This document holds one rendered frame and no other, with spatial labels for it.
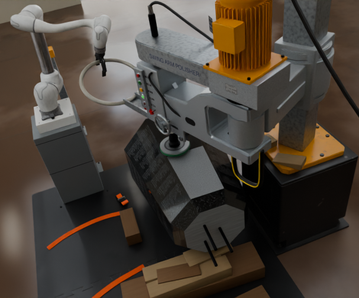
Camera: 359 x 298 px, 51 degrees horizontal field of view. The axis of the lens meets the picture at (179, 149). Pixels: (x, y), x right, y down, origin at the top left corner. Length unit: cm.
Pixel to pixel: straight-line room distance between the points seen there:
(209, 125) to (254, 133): 28
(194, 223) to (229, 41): 123
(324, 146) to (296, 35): 87
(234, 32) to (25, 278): 260
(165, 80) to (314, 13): 90
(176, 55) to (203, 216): 100
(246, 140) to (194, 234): 80
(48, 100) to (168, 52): 150
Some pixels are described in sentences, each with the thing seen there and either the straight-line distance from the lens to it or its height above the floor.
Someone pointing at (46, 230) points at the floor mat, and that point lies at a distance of 368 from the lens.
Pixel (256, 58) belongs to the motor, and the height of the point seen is 177.
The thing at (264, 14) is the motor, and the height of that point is 196.
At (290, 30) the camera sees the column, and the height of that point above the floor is 163.
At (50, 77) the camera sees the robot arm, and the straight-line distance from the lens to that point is 343.
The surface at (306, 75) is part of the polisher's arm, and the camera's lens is 236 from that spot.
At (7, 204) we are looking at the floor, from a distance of 415.
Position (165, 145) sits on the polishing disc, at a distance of 272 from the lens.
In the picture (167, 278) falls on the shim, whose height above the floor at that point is 26.
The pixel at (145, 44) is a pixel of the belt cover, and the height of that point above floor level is 169.
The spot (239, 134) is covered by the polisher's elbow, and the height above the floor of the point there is 135.
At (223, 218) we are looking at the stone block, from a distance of 250.
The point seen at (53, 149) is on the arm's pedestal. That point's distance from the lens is 343.
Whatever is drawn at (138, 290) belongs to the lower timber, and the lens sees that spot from 288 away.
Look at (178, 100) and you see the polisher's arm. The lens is 223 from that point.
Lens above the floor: 257
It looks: 39 degrees down
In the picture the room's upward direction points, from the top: 10 degrees counter-clockwise
